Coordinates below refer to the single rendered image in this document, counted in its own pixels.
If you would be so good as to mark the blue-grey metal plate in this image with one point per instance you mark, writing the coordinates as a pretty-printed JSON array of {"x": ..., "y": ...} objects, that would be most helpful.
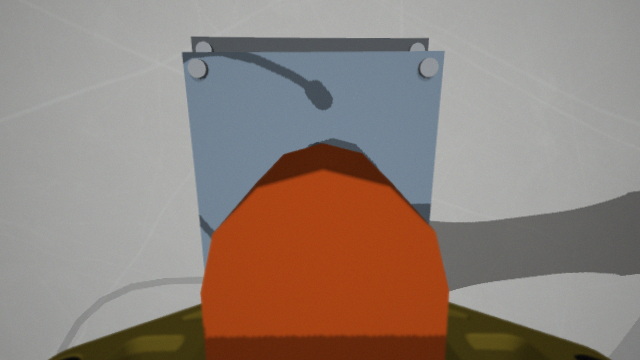
[{"x": 254, "y": 107}]

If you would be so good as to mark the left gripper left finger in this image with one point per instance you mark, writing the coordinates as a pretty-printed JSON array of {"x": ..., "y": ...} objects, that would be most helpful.
[{"x": 177, "y": 336}]

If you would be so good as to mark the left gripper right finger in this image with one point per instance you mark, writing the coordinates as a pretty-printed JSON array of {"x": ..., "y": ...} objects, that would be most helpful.
[{"x": 472, "y": 335}]

